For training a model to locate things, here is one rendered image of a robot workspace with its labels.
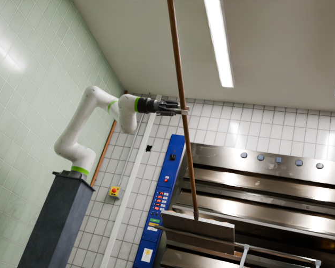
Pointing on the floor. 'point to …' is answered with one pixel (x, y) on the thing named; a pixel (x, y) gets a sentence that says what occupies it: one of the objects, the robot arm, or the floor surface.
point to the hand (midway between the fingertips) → (183, 109)
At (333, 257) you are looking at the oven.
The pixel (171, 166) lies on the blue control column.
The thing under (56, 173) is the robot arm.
